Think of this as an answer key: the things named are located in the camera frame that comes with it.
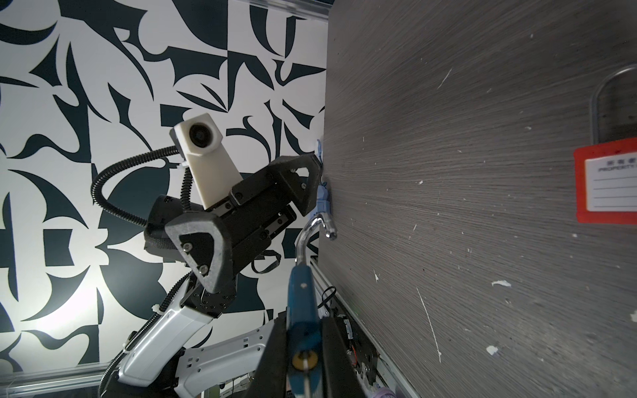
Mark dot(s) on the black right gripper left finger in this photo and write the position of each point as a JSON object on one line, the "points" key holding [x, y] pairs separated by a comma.
{"points": [[270, 376]]}

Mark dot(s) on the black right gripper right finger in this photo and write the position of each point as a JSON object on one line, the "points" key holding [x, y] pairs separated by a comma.
{"points": [[339, 378]]}

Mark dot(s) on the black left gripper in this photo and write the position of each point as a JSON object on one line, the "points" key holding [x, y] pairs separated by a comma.
{"points": [[244, 230]]}

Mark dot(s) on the small dark blue padlock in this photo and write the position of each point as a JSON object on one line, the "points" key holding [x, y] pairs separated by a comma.
{"points": [[304, 330]]}

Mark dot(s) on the red safety padlock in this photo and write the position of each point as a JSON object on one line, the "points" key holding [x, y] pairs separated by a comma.
{"points": [[605, 173]]}

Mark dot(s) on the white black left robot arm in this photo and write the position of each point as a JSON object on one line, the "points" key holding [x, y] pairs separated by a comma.
{"points": [[148, 364]]}

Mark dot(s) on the light blue device left wall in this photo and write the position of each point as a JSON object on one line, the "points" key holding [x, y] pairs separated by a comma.
{"points": [[323, 202]]}

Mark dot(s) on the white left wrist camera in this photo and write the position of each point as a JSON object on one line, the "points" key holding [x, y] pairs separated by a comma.
{"points": [[199, 141]]}

